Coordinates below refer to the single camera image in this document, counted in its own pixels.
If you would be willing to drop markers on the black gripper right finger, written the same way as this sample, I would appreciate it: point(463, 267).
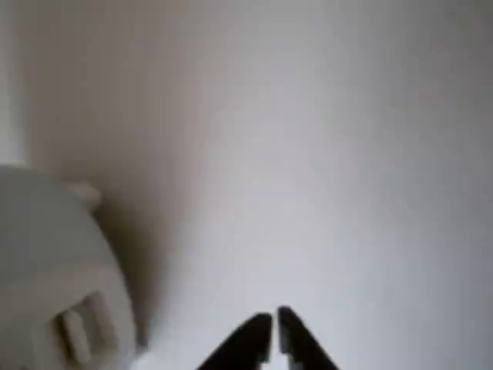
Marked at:
point(298, 343)

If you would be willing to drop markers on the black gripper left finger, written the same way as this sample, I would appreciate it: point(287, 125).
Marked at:
point(250, 343)

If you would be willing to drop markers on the white rice cooker chrome rim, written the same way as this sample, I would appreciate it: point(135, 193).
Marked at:
point(42, 250)

